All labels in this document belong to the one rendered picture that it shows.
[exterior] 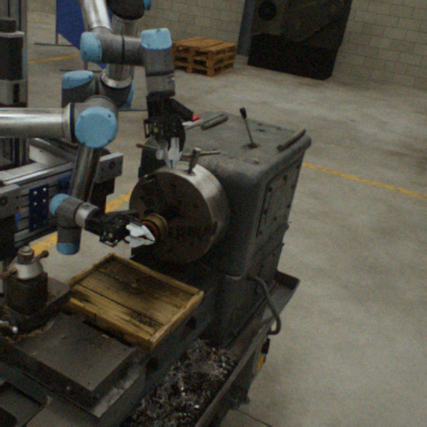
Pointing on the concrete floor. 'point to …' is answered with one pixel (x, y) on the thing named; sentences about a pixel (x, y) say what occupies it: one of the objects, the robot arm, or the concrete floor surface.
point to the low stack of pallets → (203, 55)
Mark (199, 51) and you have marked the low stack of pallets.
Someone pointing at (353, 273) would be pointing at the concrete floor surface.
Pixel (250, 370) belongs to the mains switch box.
